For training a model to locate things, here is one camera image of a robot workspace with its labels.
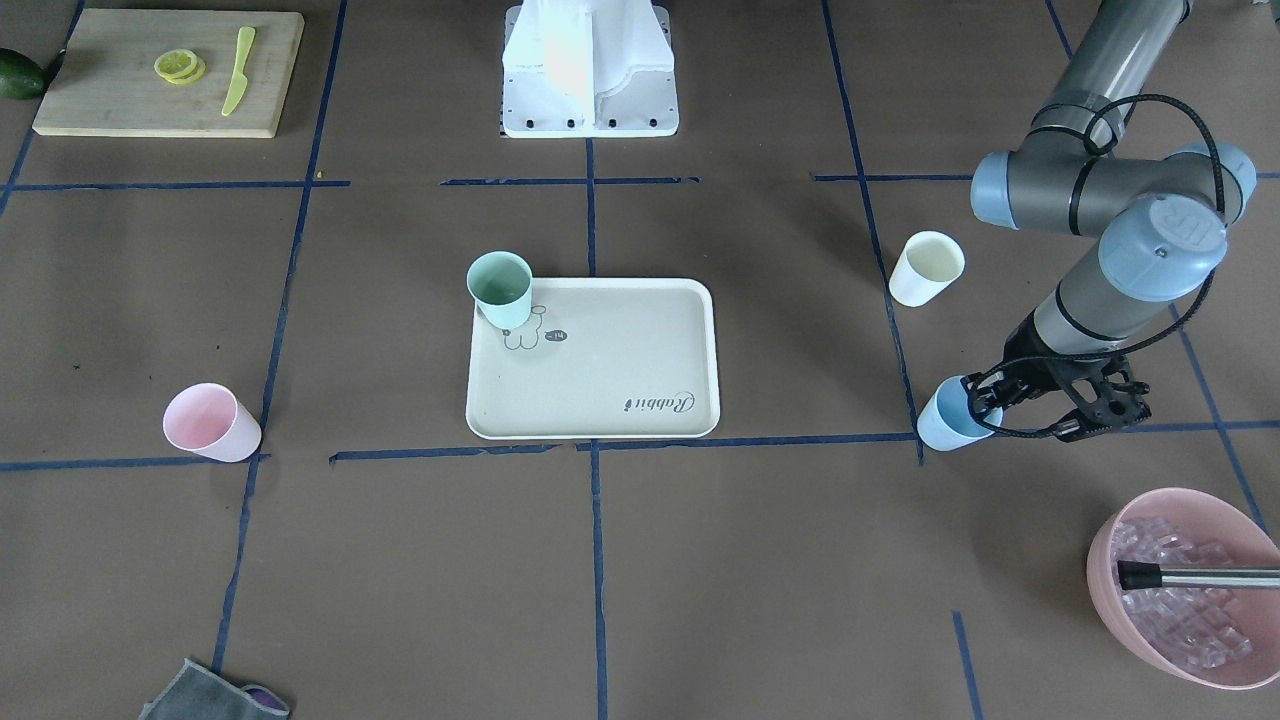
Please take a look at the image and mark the green avocado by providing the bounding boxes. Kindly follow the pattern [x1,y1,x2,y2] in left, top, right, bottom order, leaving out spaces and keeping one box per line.
[0,47,47,100]

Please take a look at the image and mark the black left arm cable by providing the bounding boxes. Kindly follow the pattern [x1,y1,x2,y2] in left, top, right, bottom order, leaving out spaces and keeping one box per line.
[965,94,1228,441]

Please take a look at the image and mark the clear ice cubes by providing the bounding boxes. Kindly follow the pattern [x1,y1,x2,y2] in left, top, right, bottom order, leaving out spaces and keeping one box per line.
[1110,516,1254,675]

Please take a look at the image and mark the green cup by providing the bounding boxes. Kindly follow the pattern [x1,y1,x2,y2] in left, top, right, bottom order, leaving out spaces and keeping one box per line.
[466,251,532,331]

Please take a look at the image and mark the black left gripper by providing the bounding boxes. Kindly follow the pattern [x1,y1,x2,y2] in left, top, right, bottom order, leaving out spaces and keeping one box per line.
[963,318,1152,442]

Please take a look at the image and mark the blue cup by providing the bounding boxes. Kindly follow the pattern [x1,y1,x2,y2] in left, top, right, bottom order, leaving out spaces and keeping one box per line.
[916,375,995,452]

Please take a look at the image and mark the cream rabbit tray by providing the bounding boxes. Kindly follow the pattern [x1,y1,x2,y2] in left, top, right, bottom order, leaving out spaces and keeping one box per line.
[465,278,721,439]

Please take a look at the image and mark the pink cup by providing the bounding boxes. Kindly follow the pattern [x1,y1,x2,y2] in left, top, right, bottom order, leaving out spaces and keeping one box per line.
[163,382,262,462]

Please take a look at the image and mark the yellow plastic knife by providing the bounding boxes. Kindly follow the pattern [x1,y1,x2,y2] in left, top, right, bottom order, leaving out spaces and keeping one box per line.
[221,26,256,117]

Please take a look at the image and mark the large pink bowl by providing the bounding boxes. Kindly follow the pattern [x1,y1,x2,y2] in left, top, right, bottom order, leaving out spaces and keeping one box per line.
[1085,488,1279,691]

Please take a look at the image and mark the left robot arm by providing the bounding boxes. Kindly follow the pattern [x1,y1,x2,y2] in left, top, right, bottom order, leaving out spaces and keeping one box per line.
[961,1,1257,442]

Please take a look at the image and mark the grey folded cloth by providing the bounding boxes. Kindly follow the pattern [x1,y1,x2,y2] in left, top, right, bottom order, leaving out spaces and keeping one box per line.
[138,659,292,719]

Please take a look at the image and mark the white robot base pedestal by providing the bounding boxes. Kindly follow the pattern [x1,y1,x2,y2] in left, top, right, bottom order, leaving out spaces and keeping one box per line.
[500,1,680,138]

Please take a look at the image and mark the cream yellow cup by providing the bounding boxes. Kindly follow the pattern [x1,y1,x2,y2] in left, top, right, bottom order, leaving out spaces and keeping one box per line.
[890,231,966,307]

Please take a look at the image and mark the lemon slices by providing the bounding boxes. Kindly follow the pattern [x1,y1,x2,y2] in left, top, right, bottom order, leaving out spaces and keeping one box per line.
[154,47,207,86]

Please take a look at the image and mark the metal tongs black tip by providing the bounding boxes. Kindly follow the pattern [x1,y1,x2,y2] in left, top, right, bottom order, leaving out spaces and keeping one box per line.
[1117,561,1280,591]

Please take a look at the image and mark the wooden cutting board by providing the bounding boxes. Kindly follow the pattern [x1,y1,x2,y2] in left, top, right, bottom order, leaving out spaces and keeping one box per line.
[33,8,305,138]

